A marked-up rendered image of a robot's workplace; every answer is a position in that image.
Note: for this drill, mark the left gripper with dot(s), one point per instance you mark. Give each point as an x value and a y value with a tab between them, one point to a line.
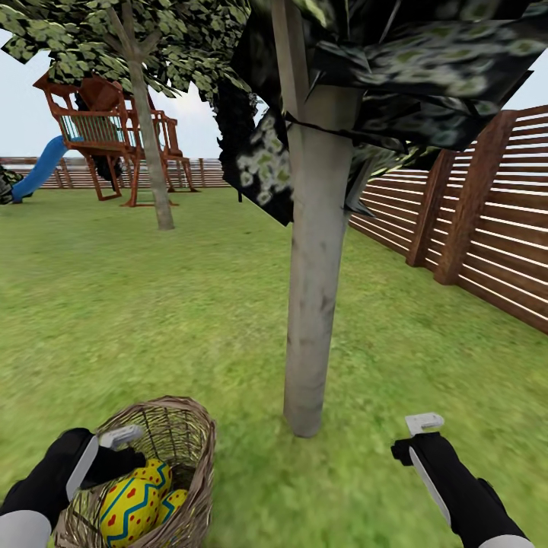
119	464

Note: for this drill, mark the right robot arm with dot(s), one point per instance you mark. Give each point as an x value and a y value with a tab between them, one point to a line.
471	507

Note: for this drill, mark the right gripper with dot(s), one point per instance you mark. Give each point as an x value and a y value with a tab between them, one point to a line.
400	450

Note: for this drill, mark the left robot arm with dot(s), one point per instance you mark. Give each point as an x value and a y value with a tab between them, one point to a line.
76	460

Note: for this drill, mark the wicker basket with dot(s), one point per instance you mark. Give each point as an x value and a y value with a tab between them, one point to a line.
190	523

